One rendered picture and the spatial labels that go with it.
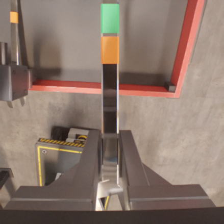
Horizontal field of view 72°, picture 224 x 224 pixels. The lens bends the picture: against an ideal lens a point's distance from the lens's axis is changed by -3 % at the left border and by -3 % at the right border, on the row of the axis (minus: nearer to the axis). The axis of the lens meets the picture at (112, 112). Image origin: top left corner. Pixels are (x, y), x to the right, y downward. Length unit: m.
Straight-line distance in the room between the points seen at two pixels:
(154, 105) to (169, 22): 1.14
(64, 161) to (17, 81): 1.19
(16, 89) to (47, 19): 0.18
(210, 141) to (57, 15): 1.82
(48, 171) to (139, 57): 1.32
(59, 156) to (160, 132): 0.96
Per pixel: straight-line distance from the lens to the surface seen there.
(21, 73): 0.27
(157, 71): 0.39
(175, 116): 1.59
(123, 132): 0.15
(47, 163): 1.46
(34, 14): 0.40
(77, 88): 0.36
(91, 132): 0.15
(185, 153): 1.94
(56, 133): 1.49
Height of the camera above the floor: 1.27
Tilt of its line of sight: 62 degrees down
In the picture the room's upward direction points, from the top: 178 degrees clockwise
